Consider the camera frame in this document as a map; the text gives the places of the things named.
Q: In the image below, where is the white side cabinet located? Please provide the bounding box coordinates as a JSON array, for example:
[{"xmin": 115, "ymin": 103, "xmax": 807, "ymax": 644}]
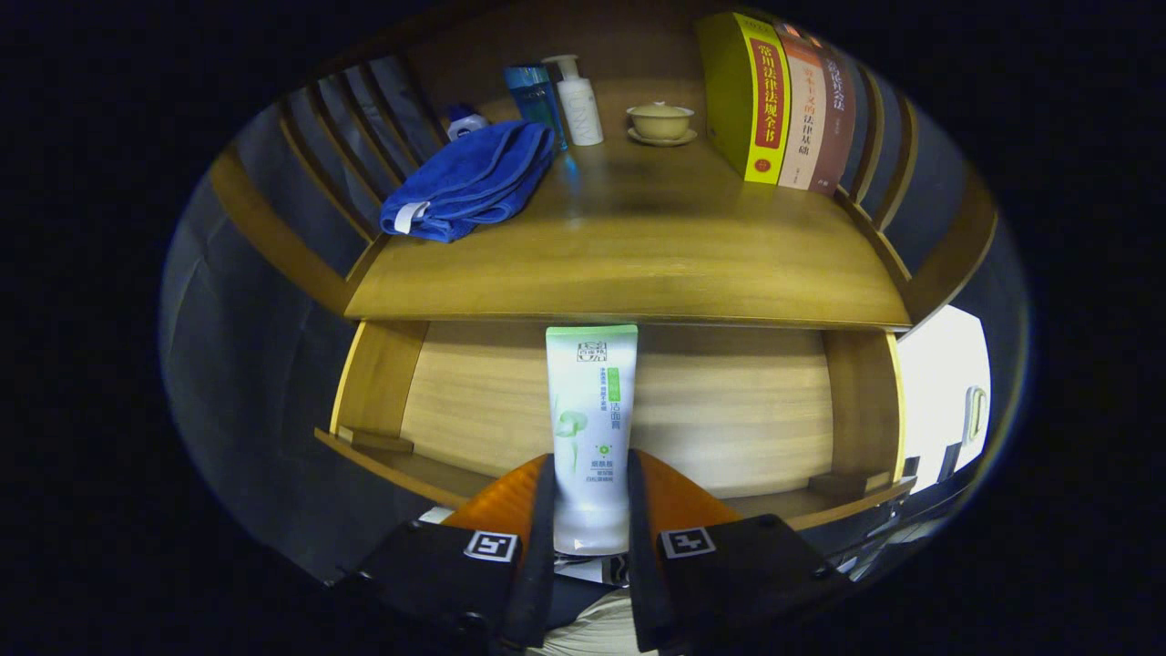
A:
[{"xmin": 897, "ymin": 305, "xmax": 992, "ymax": 493}]

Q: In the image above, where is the brown book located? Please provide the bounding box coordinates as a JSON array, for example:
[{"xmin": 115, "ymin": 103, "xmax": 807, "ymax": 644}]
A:
[{"xmin": 809, "ymin": 41, "xmax": 857, "ymax": 197}]

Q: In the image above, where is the yellow book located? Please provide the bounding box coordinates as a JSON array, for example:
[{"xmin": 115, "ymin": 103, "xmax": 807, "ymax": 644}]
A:
[{"xmin": 694, "ymin": 11, "xmax": 793, "ymax": 185}]

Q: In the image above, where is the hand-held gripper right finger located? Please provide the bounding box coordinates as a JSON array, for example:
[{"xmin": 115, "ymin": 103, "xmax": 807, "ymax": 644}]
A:
[{"xmin": 627, "ymin": 448, "xmax": 853, "ymax": 652}]

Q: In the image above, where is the folded blue towel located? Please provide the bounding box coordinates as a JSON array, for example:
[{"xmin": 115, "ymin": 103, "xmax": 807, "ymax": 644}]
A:
[{"xmin": 379, "ymin": 118, "xmax": 558, "ymax": 244}]

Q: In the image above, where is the curved wooden drawer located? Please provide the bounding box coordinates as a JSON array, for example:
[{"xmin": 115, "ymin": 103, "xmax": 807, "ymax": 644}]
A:
[{"xmin": 314, "ymin": 319, "xmax": 916, "ymax": 534}]

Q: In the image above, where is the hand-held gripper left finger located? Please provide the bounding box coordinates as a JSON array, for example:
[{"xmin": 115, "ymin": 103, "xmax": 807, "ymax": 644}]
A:
[{"xmin": 332, "ymin": 453, "xmax": 558, "ymax": 652}]

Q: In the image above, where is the small white blue-capped bottle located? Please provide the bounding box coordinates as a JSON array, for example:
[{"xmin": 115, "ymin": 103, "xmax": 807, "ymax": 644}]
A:
[{"xmin": 445, "ymin": 103, "xmax": 490, "ymax": 142}]

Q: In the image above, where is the brown wooden cabinet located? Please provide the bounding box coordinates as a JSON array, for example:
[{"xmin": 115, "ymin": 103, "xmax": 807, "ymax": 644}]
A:
[{"xmin": 208, "ymin": 0, "xmax": 998, "ymax": 331}]

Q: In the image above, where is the orange and white book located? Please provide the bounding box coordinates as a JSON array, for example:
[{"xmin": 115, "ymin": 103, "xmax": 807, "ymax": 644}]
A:
[{"xmin": 774, "ymin": 26, "xmax": 828, "ymax": 190}]

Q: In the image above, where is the wooden countertop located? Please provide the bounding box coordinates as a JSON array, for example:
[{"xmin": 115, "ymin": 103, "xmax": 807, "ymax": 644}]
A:
[{"xmin": 344, "ymin": 77, "xmax": 912, "ymax": 331}]

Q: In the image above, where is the white pump bottle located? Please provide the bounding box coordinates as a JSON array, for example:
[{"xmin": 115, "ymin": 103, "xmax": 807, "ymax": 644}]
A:
[{"xmin": 542, "ymin": 55, "xmax": 605, "ymax": 147}]

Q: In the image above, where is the person's light clothing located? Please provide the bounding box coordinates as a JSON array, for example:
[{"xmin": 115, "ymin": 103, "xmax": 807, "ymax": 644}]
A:
[{"xmin": 524, "ymin": 551, "xmax": 639, "ymax": 656}]

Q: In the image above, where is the teal blue bottle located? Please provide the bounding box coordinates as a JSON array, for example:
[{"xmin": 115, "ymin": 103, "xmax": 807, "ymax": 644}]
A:
[{"xmin": 504, "ymin": 64, "xmax": 568, "ymax": 151}]

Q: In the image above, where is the beige lidded teacup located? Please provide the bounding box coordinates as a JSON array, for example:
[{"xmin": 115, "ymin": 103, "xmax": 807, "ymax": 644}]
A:
[{"xmin": 627, "ymin": 101, "xmax": 695, "ymax": 140}]

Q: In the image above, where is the white and green tube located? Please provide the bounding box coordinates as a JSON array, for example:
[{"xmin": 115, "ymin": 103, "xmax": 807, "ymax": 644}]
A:
[{"xmin": 545, "ymin": 325, "xmax": 639, "ymax": 557}]

